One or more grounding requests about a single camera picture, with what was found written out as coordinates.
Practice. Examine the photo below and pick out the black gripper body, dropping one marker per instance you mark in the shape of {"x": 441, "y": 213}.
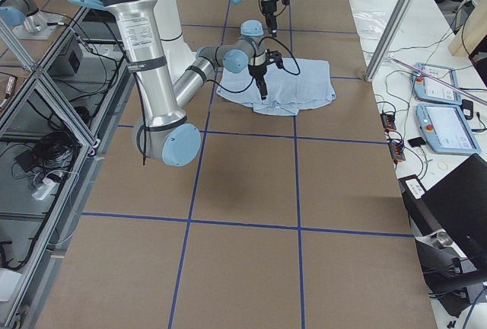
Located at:
{"x": 268, "y": 5}
{"x": 257, "y": 72}

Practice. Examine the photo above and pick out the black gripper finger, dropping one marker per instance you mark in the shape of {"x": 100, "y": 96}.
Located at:
{"x": 262, "y": 87}
{"x": 271, "y": 23}

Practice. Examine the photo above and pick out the light blue button-up shirt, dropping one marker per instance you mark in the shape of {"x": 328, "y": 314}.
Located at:
{"x": 304, "y": 84}

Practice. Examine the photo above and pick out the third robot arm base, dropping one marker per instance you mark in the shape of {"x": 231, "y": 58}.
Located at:
{"x": 26, "y": 19}

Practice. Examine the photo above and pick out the clear plastic bag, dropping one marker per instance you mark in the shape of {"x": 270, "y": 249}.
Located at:
{"x": 370, "y": 24}

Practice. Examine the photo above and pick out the upper blue teach pendant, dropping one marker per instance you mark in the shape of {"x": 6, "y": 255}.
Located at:
{"x": 427, "y": 89}

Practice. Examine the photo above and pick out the blue teach pendant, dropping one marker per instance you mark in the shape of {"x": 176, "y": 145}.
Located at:
{"x": 446, "y": 130}
{"x": 427, "y": 89}

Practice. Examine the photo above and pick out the lower blue teach pendant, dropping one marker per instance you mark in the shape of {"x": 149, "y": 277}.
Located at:
{"x": 446, "y": 130}

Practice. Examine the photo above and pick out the black laptop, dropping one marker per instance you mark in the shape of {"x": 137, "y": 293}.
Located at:
{"x": 451, "y": 220}

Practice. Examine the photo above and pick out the white power strip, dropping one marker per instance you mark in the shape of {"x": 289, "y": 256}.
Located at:
{"x": 44, "y": 189}

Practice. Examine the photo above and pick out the white camera mast pedestal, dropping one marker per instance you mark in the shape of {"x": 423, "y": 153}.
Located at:
{"x": 177, "y": 51}

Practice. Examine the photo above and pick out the aluminium frame post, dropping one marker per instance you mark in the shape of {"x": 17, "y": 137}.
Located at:
{"x": 398, "y": 14}

